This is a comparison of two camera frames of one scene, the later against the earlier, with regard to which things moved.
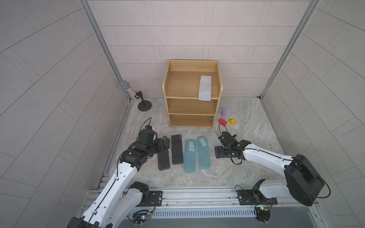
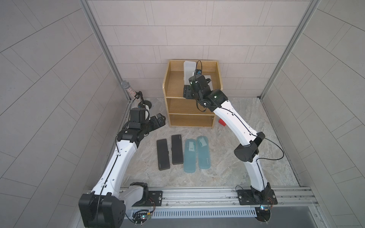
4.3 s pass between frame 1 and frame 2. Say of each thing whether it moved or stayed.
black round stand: stayed
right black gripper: moved
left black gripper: moved
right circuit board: stayed
